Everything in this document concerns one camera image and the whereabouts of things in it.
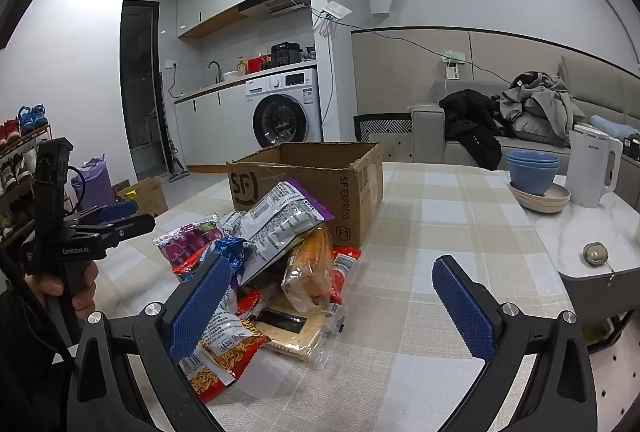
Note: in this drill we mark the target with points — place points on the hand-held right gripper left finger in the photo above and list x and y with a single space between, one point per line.
200 307

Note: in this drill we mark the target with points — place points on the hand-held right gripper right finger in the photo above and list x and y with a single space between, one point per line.
462 307

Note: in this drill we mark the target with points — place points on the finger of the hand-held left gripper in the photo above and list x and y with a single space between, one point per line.
117 209
135 224

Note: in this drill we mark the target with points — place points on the purple candy packet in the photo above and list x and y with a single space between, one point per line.
185 242

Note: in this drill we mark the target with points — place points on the pile of snack packets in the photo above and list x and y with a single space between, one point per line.
240 352

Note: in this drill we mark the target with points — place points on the blue snack packet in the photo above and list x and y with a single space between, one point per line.
227 248

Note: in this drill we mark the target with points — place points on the small white snack packet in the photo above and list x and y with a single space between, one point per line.
232 223

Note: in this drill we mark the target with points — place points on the clear cracker packet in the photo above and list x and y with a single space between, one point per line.
295 337

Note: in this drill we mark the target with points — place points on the purple-edged white snack packet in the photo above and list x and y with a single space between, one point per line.
280 217

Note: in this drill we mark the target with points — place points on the brown cardboard box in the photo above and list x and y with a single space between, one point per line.
350 192

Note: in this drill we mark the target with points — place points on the person's left forearm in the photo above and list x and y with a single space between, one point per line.
25 362

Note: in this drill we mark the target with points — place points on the person's left hand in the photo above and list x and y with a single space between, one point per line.
42 286

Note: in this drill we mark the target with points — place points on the printed cardboard box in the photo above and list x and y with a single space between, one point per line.
147 197

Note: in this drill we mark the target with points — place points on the purple bag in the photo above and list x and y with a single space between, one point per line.
95 182

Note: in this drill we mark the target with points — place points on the pair of green-white sneakers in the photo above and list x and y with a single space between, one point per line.
17 169

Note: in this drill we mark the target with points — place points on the wooden shoe rack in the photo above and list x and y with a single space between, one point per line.
30 135

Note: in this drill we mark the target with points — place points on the stick vacuum cleaner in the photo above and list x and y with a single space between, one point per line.
177 169

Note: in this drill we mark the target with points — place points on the pair of red shoes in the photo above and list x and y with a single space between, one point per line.
9 131

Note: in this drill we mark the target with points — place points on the pair of blue shoes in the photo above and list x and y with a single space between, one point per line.
32 118

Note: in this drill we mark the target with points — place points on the white kitchen base cabinet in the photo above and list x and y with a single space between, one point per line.
210 132

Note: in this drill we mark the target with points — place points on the dark glass door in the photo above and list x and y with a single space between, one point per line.
140 87

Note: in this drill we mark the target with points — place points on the marble side table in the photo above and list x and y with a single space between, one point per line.
565 232

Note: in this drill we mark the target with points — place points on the beige plate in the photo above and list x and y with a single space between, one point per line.
560 193
542 208

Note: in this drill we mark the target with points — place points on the small round metal object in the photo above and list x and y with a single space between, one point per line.
595 253

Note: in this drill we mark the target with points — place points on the blue bowl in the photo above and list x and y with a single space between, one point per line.
532 162
532 182

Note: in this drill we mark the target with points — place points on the dark kitchen faucet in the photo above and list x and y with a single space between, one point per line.
218 72

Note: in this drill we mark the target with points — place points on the grey sofa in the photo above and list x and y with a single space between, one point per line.
530 147

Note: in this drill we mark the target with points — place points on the white bowl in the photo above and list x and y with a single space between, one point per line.
231 75

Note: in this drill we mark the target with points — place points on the black jacket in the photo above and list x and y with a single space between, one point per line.
475 122

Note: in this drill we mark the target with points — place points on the yellow soap bottle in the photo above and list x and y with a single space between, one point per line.
242 68

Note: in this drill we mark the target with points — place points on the white electric kettle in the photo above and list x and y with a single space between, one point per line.
590 167

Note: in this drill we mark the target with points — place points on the red box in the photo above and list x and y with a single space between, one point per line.
257 64

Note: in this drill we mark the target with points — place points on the white washing machine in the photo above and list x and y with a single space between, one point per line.
295 87

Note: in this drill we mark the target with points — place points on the grey jacket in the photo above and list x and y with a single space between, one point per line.
540 107

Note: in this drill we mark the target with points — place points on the black pressure cooker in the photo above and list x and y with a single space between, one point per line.
285 56

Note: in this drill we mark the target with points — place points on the light blue pillow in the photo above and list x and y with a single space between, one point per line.
615 129

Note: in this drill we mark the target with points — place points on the grey plastic bag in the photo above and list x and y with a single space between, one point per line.
308 54

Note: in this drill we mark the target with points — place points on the white router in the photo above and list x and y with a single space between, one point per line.
335 9

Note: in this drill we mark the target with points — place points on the wall socket with green plug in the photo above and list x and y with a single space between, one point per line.
452 62

